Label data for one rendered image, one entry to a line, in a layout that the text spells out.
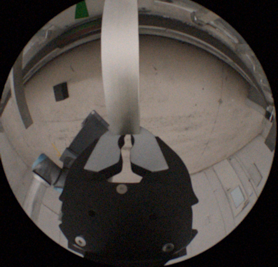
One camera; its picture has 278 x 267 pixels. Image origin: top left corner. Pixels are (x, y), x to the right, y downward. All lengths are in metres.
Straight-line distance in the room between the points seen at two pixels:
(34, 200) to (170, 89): 1.40
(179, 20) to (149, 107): 0.88
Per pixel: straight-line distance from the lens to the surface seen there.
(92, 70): 1.03
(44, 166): 0.63
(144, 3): 0.30
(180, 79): 1.06
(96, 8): 0.31
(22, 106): 0.26
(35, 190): 0.64
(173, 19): 0.33
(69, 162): 0.72
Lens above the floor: 0.93
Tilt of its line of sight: 57 degrees down
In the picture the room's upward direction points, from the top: 175 degrees clockwise
